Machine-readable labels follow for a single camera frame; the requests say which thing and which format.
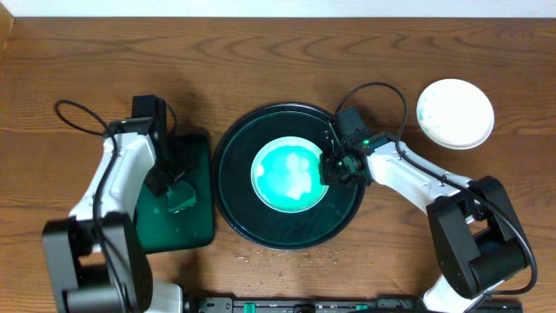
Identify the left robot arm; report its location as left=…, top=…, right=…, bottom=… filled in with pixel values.
left=42, top=117, right=192, bottom=312

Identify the green rectangular tray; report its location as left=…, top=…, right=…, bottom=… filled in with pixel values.
left=135, top=134, right=215, bottom=254

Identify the white plate back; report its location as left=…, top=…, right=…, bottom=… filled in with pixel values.
left=416, top=78, right=495, bottom=150

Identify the dark green sponge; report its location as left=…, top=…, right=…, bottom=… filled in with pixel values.
left=167, top=181, right=197, bottom=213

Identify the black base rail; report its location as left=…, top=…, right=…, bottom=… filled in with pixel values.
left=186, top=296, right=524, bottom=313

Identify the round black tray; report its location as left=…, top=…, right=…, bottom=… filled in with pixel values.
left=212, top=103, right=365, bottom=250

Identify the white plate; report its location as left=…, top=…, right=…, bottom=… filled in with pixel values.
left=250, top=137, right=328, bottom=214
left=416, top=78, right=495, bottom=150

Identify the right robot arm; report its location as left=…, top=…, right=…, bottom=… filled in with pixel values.
left=319, top=132, right=536, bottom=312

